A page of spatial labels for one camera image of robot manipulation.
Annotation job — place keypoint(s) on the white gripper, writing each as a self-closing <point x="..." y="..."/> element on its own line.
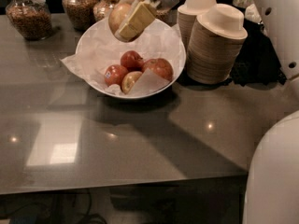
<point x="140" y="15"/>

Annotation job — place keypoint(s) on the front stack paper bowls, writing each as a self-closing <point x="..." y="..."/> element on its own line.
<point x="216" y="40"/>

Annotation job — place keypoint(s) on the white paper liner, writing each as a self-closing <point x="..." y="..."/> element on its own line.
<point x="99" y="50"/>

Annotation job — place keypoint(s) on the white robot base shell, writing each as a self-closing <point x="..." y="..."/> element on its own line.
<point x="272" y="192"/>

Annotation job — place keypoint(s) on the dark red apple centre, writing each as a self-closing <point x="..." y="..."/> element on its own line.
<point x="132" y="60"/>

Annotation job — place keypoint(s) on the red apple with sticker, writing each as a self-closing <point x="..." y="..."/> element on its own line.
<point x="115" y="74"/>

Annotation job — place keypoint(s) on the yellow-red apple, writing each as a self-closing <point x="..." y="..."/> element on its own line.
<point x="117" y="16"/>

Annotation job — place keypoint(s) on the glass jar of cereal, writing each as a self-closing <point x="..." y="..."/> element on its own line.
<point x="163" y="15"/>
<point x="80" y="13"/>
<point x="103" y="8"/>

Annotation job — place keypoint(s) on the black cutlery holder box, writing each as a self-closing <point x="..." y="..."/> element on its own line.
<point x="257" y="61"/>

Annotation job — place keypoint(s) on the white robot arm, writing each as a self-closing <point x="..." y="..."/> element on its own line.
<point x="280" y="18"/>

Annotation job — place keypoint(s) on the white bowl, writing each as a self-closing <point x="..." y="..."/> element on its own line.
<point x="162" y="41"/>

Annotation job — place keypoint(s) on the stack paper bowls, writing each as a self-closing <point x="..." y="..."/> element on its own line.
<point x="216" y="40"/>
<point x="187" y="14"/>

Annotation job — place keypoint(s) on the rear stack paper bowls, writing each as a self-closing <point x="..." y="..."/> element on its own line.
<point x="187" y="14"/>

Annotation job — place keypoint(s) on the glass jar of grains left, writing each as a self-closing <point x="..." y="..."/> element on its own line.
<point x="31" y="18"/>

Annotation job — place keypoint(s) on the large red apple right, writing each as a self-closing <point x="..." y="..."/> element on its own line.
<point x="160" y="67"/>

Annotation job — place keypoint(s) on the yellow-green apple front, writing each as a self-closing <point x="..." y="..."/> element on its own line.
<point x="129" y="81"/>

